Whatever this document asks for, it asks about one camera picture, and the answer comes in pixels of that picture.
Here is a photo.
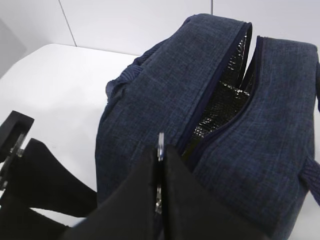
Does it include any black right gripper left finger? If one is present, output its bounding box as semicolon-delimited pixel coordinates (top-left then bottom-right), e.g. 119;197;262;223
61;146;164;240

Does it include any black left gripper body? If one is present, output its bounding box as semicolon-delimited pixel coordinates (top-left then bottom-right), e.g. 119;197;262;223
0;110;34;190

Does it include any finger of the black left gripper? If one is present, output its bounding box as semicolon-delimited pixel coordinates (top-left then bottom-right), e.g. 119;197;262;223
0;194;69;240
9;138;97;218

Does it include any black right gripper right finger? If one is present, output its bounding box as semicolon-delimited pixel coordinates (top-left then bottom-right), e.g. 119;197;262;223
163;144;293;240

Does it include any dark navy lunch bag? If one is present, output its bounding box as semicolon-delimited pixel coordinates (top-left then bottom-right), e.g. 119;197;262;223
95;13;320;240

